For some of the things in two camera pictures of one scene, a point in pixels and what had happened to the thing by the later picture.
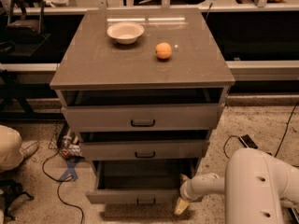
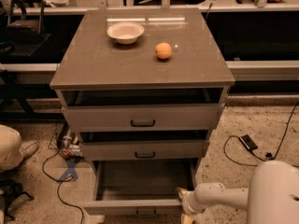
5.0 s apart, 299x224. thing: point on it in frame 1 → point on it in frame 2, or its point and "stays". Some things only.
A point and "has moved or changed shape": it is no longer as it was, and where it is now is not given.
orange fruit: [163, 50] stays
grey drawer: [139, 182] has moved or changed shape
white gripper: [186, 190] → [189, 200]
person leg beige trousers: [11, 155] stays
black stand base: [11, 189] stays
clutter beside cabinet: [68, 144] stays
